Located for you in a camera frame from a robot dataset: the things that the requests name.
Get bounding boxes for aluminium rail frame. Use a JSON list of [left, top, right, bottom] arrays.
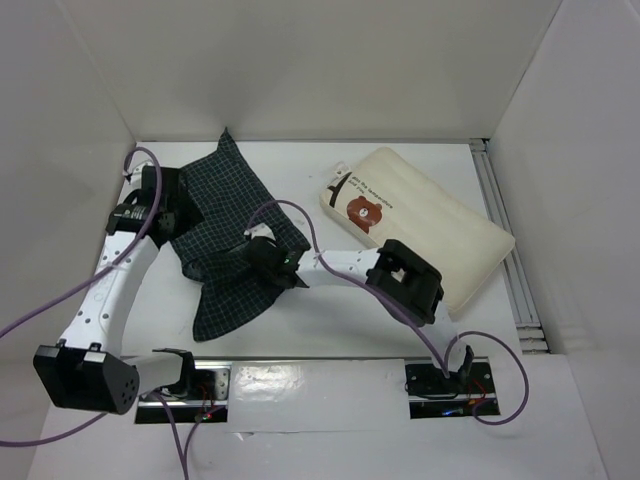
[[468, 137, 551, 355]]

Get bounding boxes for dark plaid pillowcase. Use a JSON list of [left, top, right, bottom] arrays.
[[171, 130, 284, 342]]

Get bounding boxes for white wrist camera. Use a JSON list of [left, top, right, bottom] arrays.
[[244, 223, 275, 242], [123, 159, 153, 189]]

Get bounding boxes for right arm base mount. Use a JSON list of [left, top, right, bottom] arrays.
[[404, 357, 501, 420]]

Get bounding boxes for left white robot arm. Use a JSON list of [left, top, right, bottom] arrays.
[[33, 166, 202, 415]]

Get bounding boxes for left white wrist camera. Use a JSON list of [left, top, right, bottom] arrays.
[[123, 159, 153, 189]]

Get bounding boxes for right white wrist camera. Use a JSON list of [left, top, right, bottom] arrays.
[[244, 223, 275, 242]]

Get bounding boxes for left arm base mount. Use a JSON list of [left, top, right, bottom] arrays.
[[135, 358, 232, 425]]

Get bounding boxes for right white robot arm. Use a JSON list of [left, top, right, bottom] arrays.
[[246, 236, 474, 392]]

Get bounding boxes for cream bear pillow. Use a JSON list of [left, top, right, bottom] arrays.
[[319, 147, 515, 312]]

